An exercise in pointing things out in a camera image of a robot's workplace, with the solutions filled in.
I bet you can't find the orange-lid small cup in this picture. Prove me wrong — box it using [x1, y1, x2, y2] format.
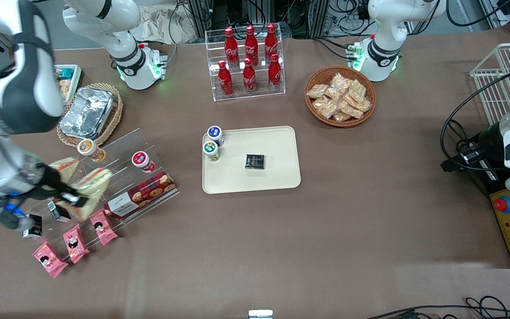
[77, 139, 106, 163]

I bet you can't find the beige plastic serving tray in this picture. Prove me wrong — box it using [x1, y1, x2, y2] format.
[202, 126, 301, 195]

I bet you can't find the white wire basket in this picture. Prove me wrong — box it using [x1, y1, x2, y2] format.
[469, 43, 510, 127]

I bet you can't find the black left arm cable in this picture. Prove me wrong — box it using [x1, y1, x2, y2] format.
[440, 71, 510, 173]

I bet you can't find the green-lid small cup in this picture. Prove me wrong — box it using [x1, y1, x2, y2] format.
[202, 141, 220, 162]

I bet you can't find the white rectangular plastic bin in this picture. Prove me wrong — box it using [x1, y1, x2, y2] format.
[54, 65, 83, 106]

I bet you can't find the brown paper table cover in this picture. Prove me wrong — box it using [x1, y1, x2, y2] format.
[0, 24, 510, 319]

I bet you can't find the pink snack packet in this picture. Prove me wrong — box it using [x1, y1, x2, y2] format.
[89, 208, 118, 246]
[63, 224, 90, 264]
[32, 241, 69, 279]

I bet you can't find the clear acrylic stepped stand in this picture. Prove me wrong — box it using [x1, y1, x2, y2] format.
[16, 128, 180, 242]

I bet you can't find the red cola bottle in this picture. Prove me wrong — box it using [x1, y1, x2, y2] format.
[242, 58, 257, 94]
[244, 25, 259, 66]
[224, 27, 240, 68]
[267, 53, 282, 92]
[218, 60, 234, 97]
[264, 23, 279, 62]

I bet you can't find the black floor cable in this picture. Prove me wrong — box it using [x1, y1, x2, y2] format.
[366, 296, 510, 319]

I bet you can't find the oval light wicker basket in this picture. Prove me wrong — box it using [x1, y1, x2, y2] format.
[57, 83, 124, 148]

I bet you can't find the clear acrylic bottle rack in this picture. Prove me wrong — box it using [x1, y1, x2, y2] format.
[205, 24, 286, 102]

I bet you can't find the red plaid cookie box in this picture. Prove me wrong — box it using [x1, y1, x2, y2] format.
[104, 172, 177, 218]

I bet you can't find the blue-lid small cup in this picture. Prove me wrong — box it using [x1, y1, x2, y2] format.
[207, 126, 225, 147]

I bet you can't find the red-lid small cup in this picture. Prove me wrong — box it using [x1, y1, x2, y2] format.
[131, 151, 156, 173]

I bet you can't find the small black snack packet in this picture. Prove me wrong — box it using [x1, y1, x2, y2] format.
[244, 154, 266, 170]

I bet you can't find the small black carton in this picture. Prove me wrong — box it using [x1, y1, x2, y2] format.
[23, 214, 43, 240]
[47, 202, 72, 223]

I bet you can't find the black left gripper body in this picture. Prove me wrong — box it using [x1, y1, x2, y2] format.
[476, 123, 506, 167]

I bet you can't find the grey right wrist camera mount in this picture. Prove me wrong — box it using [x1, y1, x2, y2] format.
[0, 194, 33, 231]

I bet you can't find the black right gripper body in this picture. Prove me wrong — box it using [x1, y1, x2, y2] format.
[27, 163, 68, 200]

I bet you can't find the round brown wicker basket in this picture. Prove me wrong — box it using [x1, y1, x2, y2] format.
[305, 66, 377, 128]

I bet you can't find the aluminium foil container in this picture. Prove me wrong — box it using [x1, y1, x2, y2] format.
[59, 87, 115, 139]

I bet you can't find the crumpled clear plastic bag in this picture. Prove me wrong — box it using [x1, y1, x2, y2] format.
[130, 4, 199, 45]

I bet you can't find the aluminium frame with cables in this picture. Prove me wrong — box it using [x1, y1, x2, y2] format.
[176, 0, 373, 40]

